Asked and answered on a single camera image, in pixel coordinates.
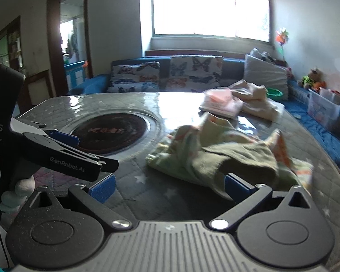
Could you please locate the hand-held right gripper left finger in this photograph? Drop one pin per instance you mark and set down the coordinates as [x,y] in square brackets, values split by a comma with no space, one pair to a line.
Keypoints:
[103,188]

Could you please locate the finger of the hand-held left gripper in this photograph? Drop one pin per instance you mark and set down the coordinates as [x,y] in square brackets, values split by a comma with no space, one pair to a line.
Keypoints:
[65,138]
[68,163]

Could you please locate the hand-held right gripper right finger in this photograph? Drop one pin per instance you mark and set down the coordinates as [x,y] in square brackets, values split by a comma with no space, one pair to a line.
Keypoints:
[238,187]

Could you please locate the green floral child's shirt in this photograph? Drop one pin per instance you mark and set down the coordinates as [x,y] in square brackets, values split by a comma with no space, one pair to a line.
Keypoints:
[243,153]

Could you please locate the hanging clothes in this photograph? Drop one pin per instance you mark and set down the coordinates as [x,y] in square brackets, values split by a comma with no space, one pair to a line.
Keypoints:
[72,44]

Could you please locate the person's left hand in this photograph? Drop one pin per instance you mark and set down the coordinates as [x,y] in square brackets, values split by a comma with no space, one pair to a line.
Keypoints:
[24,185]

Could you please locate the low wooden sideboard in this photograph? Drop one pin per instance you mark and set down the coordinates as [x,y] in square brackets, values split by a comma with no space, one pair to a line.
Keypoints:
[36,87]

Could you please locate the round black induction cooker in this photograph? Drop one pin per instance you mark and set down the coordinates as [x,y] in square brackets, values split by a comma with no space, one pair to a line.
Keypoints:
[107,133]

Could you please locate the tall wooden display cabinet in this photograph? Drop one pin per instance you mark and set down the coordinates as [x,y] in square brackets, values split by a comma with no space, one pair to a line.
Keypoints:
[12,45]

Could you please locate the grey quilted star tablecloth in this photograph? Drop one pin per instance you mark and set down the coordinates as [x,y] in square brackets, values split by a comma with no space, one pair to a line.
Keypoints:
[164,198]

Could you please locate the blue and white plastic cabinet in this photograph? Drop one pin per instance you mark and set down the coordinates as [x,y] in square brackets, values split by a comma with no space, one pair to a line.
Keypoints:
[75,75]

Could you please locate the small butterfly print cushion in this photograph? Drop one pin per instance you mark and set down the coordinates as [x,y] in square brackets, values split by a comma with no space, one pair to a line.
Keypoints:
[133,87]
[134,72]

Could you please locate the pink and white tissue pack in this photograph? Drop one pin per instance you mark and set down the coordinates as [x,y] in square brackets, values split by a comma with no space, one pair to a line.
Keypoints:
[221,102]

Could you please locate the beige garment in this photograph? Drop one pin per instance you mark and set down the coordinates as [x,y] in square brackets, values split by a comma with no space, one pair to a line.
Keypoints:
[255,96]

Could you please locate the blue sofa sheet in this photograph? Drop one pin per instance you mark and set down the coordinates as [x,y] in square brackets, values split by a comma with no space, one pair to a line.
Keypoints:
[314,130]

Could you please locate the green bowl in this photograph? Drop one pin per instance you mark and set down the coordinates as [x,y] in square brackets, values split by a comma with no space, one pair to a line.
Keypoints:
[274,92]

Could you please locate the clear plastic storage box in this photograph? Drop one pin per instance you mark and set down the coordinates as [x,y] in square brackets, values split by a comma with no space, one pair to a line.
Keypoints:
[325,110]

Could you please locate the grey pillow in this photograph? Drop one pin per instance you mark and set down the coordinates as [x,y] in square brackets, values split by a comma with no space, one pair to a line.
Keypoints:
[266,73]

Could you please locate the large butterfly print cushion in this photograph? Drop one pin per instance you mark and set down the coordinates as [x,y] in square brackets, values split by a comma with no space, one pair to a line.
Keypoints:
[194,73]

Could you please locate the pink plush toy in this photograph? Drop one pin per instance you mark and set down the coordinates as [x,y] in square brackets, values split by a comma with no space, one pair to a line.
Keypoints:
[289,71]

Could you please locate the brown teddy bear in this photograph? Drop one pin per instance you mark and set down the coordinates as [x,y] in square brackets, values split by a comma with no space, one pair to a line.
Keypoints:
[308,79]

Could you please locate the orange toy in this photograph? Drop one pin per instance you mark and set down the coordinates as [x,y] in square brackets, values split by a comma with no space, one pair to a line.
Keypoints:
[319,85]

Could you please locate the white plush toy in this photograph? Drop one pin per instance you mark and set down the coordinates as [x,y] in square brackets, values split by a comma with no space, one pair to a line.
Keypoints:
[262,55]

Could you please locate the colourful pinwheel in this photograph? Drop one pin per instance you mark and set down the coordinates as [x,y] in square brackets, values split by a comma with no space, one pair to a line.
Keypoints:
[282,36]

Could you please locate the window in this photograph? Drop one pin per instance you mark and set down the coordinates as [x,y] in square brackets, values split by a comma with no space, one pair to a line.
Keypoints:
[204,5]

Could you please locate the dark wooden door frame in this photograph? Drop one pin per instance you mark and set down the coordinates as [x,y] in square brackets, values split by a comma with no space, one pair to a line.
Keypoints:
[51,48]

